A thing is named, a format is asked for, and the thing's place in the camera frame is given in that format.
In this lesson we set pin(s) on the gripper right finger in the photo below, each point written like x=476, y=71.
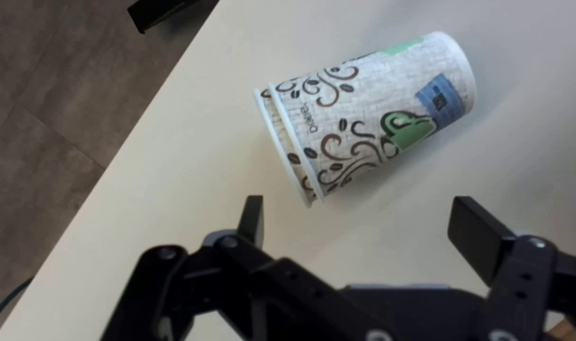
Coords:
x=520, y=274

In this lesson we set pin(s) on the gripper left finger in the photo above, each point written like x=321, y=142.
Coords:
x=288, y=284

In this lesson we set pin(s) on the printed paper cup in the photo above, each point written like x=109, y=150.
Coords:
x=373, y=109
x=281, y=142

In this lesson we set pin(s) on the black flat object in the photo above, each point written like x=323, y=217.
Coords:
x=160, y=12

